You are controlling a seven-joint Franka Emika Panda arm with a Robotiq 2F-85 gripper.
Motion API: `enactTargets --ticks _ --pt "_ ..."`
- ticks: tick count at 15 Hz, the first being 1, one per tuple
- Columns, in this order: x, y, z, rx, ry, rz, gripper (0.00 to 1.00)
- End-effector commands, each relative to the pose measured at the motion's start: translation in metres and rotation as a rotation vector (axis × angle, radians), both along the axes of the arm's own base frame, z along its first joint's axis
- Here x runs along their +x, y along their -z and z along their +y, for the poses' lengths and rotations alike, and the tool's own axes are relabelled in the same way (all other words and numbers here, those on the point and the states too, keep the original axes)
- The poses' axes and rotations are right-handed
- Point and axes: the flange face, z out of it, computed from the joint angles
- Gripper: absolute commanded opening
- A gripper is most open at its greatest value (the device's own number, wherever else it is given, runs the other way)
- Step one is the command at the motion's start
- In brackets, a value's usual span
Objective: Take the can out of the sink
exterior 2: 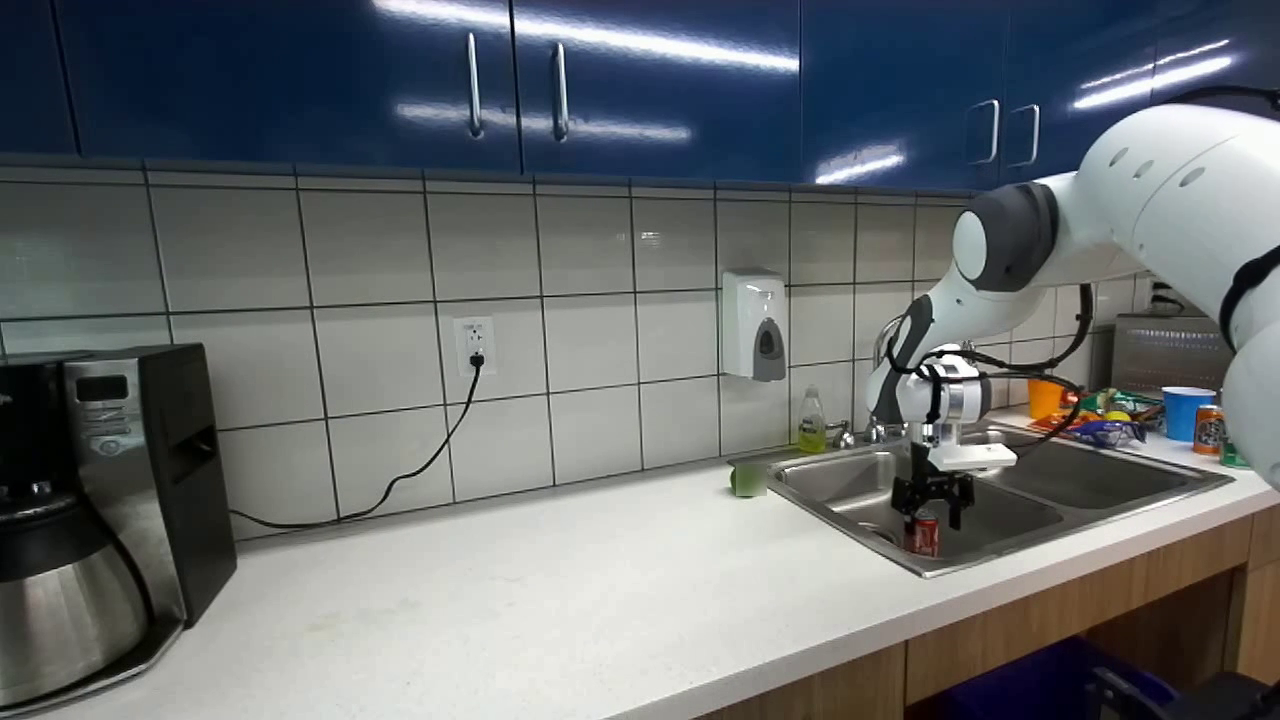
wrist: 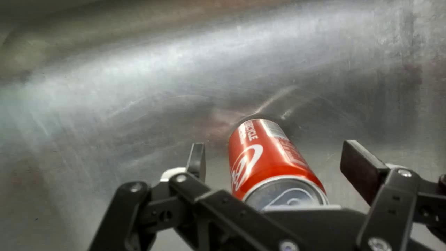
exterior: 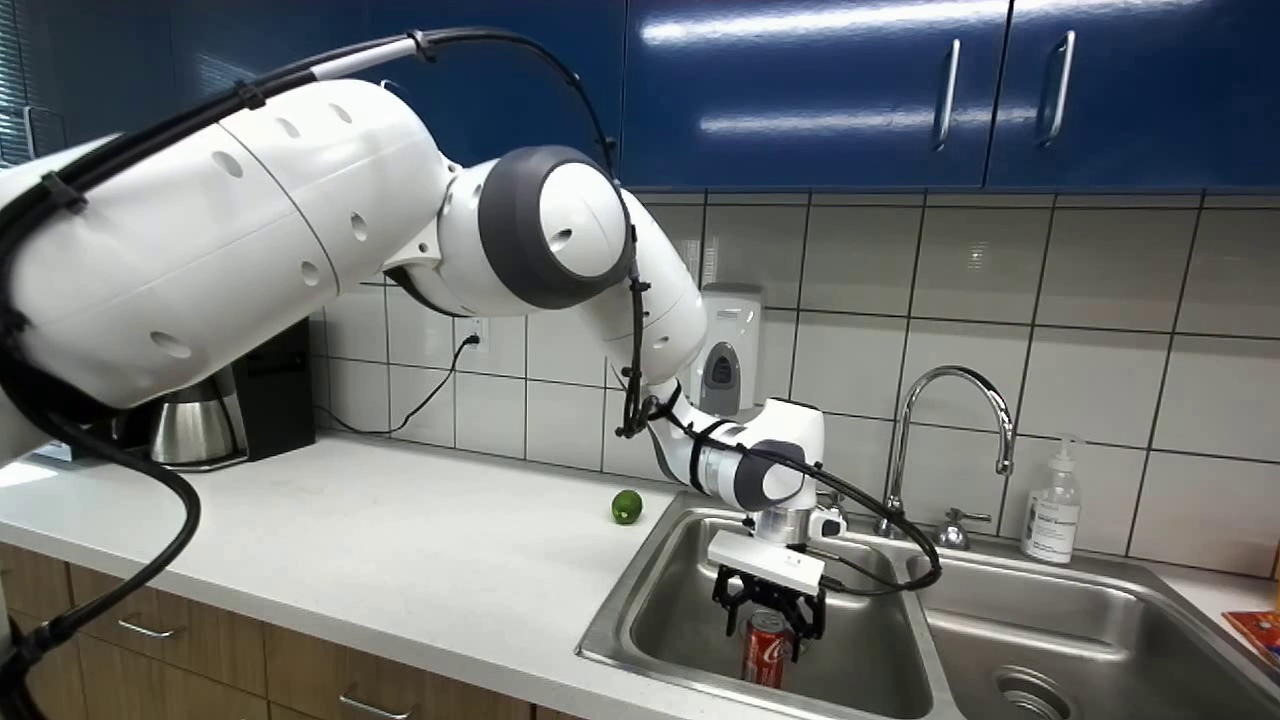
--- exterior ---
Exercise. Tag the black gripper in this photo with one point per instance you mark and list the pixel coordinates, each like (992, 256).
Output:
(781, 603)

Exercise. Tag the red soda can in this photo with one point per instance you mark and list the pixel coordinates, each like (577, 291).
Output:
(764, 663)

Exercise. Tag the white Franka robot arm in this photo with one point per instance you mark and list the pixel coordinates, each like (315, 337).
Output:
(203, 241)

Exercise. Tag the stainless steel double sink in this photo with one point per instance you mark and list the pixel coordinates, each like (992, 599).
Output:
(1094, 643)

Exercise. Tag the green lime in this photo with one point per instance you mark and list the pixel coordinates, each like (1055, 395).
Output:
(625, 504)

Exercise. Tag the chrome faucet knob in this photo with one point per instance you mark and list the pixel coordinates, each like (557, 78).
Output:
(952, 531)

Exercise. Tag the chrome gooseneck faucet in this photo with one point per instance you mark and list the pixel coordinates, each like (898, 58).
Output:
(906, 442)

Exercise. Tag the clear pump soap bottle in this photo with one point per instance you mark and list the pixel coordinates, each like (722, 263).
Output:
(1055, 513)

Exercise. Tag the orange red snack bag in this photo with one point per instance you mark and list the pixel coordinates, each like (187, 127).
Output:
(1256, 629)

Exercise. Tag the blue cabinet door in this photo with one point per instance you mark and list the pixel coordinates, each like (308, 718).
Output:
(535, 93)
(1162, 93)
(133, 46)
(801, 93)

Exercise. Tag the black coffee maker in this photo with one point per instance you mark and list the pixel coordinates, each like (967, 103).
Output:
(276, 395)

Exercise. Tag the wooden base cabinet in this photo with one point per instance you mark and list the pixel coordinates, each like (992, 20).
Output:
(203, 653)

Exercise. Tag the steel coffee carafe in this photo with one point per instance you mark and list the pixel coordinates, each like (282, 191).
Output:
(192, 424)

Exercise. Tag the white wall outlet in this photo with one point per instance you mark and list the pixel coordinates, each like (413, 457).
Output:
(478, 349)

